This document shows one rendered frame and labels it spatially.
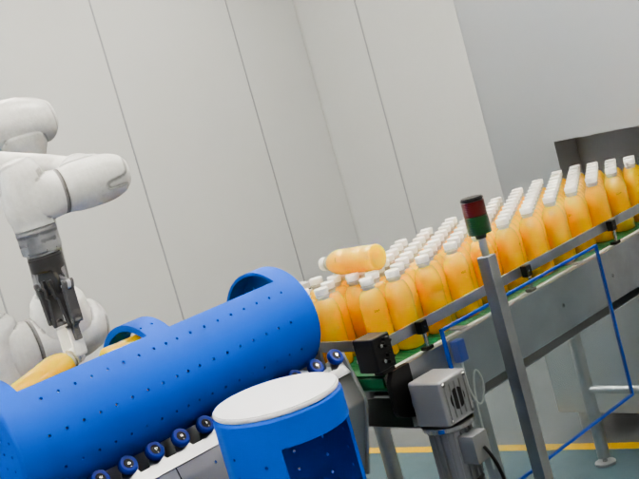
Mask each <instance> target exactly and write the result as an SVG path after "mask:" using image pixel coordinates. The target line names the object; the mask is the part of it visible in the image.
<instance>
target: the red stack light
mask: <svg viewBox="0 0 639 479"><path fill-rule="evenodd" d="M460 207H461V209H462V210H461V211H462V214H463V218H464V219H470V218H475V217H478V216H482V215H484V214H486V213H487V209H486V204H485V201H484V199H483V198H482V199H481V200H479V201H474V202H470V203H464V204H460Z"/></svg>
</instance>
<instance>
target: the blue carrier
mask: <svg viewBox="0 0 639 479"><path fill-rule="evenodd" d="M131 333H133V334H135V335H138V336H140V337H141V338H140V339H138V340H136V341H134V342H131V343H129V344H127V345H125V346H123V347H121V348H118V349H116V350H114V351H111V352H109V353H107V354H103V355H101V356H98V357H96V358H94V359H91V360H90V361H88V362H85V363H83V364H81V365H78V366H76V367H74V368H71V369H69V370H67V371H64V372H62V373H60V374H57V375H55V376H52V377H50V378H48V379H45V380H43V381H41V382H38V383H36V384H34V385H31V386H29V387H27V388H25V389H23V390H21V391H18V392H17V391H16V390H15V389H14V388H13V387H11V386H10V385H9V384H7V383H5V382H3V381H1V380H0V479H89V476H90V474H91V473H92V472H93V471H95V470H97V469H102V470H108V469H110V468H112V467H114V466H116V465H117V463H118V461H119V459H120V458H121V457H122V456H124V455H131V456H135V455H137V454H138V453H140V452H142V451H144V450H145V446H146V445H147V444H148V443H149V442H153V441H156V442H159V443H161V442H163V441H165V440H166V439H167V438H169V437H170V435H171V433H172V432H173V431H174V430H176V429H185V430H186V429H188V428H190V427H192V426H193V425H195V423H196V421H197V419H198V418H199V417H200V416H202V415H206V416H209V417H210V416H212V413H213V411H214V410H215V409H216V407H217V406H218V405H219V404H221V403H222V402H223V401H224V400H225V399H227V398H229V397H230V396H232V395H234V394H236V393H239V392H242V391H244V390H246V389H249V388H251V387H254V386H256V385H259V384H261V383H264V382H267V381H270V380H274V379H277V378H281V377H285V376H286V375H287V373H288V372H289V371H291V370H298V371H300V370H302V369H303V368H305V367H307V363H308V362H309V361H310V360H311V359H315V357H316V355H317V353H318V350H319V347H320V321H319V317H318V314H317V311H316V308H315V306H314V303H313V301H312V299H311V298H310V297H309V295H308V293H307V292H306V290H305V289H304V288H303V286H302V285H301V284H300V283H299V282H298V281H297V280H296V279H295V278H294V277H293V276H291V275H290V274H288V273H287V272H285V271H283V270H282V269H279V268H276V267H270V266H266V267H261V268H259V269H256V270H254V271H251V272H249V273H246V274H244V275H242V276H240V277H238V278H237V279H236V280H235V281H234V282H233V284H232V285H231V287H230V289H229V292H228V295H227V301H226V302H225V303H223V304H220V305H218V306H216V307H213V308H211V309H209V310H206V311H204V312H202V313H199V314H197V315H195V316H192V317H190V318H187V319H185V320H183V321H180V322H178V323H176V324H173V325H171V326H168V325H166V324H165V323H163V322H162V321H161V320H159V319H157V318H155V317H151V316H142V317H138V318H136V319H134V320H131V321H129V322H127V323H125V324H123V325H120V326H118V327H115V328H114V329H112V330H111V331H110V332H109V334H108V335H107V337H106V340H105V343H104V347H103V348H105V347H107V346H109V345H111V344H114V343H117V342H119V341H121V340H123V339H126V338H128V337H130V336H131ZM252 339H253V340H252ZM212 358H213V359H212ZM176 375H177V377H176ZM162 382H163V383H162ZM131 396H132V398H131ZM40 399H41V400H40ZM116 404H117V406H116ZM100 412H101V413H100ZM83 419H84V421H83ZM66 427H67V428H66ZM48 436H49V438H48Z"/></svg>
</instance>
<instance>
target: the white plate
mask: <svg viewBox="0 0 639 479"><path fill-rule="evenodd" d="M338 384H339V380H338V378H337V377H336V376H335V375H334V374H330V373H324V372H315V373H305V374H294V375H289V376H285V377H281V378H277V379H274V380H270V381H267V382H264V383H261V384H259V385H256V386H254V387H251V388H249V389H246V390H244V391H242V392H239V393H236V394H234V395H232V396H230V397H229V398H227V399H225V400H224V401H223V402H222V403H221V404H219V405H218V406H217V407H216V409H215V410H214V411H213V413H212V415H213V419H214V420H215V421H216V422H218V423H221V424H225V425H242V424H249V423H256V422H261V421H264V420H268V419H272V418H276V417H280V416H283V415H286V414H288V413H291V412H296V411H298V410H301V409H303V408H306V407H308V406H310V405H312V404H314V403H316V402H318V401H320V400H322V399H323V398H324V397H326V396H327V395H329V394H330V393H332V392H333V391H334V390H335V388H336V387H337V385H338Z"/></svg>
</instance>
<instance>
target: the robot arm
mask: <svg viewBox="0 0 639 479"><path fill-rule="evenodd" d="M57 130H58V119H57V116H56V113H55V111H54V109H53V107H52V106H51V104H50V103H49V102H48V101H46V100H42V99H37V98H31V97H14V98H8V99H5V100H0V201H1V204H2V207H3V211H4V213H5V216H6V218H7V221H8V223H9V224H10V226H11V228H12V229H13V231H14V234H15V237H16V239H17V242H18V245H19V248H20V251H21V254H22V257H23V258H27V261H28V265H29V271H30V275H31V279H32V283H33V288H34V291H35V295H34V297H33V298H32V300H31V302H30V304H29V319H28V320H25V321H20V322H16V321H15V318H14V317H13V316H10V315H8V314H2V313H0V380H1V381H3V382H5V383H7V384H9V385H11V384H12V383H14V382H15V381H16V380H17V379H19V378H20V377H21V376H23V375H24V374H25V373H27V372H28V371H29V370H31V369H32V368H34V367H35V366H36V365H37V364H38V363H39V362H41V361H42V360H43V359H45V358H46V357H48V356H50V355H52V354H58V353H65V352H66V351H68V350H69V349H70V348H71V347H72V349H73V352H74V354H75V357H79V356H81V355H83V354H84V355H85V356H88V355H89V354H92V353H93V352H94V351H96V350H97V349H98V348H99V347H101V346H102V345H103V344H104V343H105V340H106V338H107V335H108V334H109V331H110V327H109V321H108V317H107V313H106V311H105V309H104V308H103V307H102V306H101V305H100V304H99V303H98V302H97V301H95V300H93V299H91V298H86V297H85V295H84V293H83V292H82V291H81V290H80V289H79V288H77V287H76V286H74V280H73V278H69V274H68V267H67V263H66V259H65V255H64V251H63V246H62V242H61V238H60V235H59V231H58V226H57V222H56V219H57V218H59V217H61V216H63V215H65V214H67V213H71V212H75V211H82V210H86V209H89V208H92V207H96V206H99V205H101V204H104V203H107V202H109V201H113V200H115V199H116V198H118V197H120V196H121V195H123V194H124V193H125V192H126V191H127V189H128V187H129V185H130V183H131V176H130V171H129V168H128V165H127V163H126V161H125V160H124V159H123V158H121V157H120V156H118V155H114V154H99V155H97V154H83V153H75V154H71V155H69V156H60V155H49V154H47V146H48V142H50V141H51V140H53V138H54V137H55V135H56V134H57Z"/></svg>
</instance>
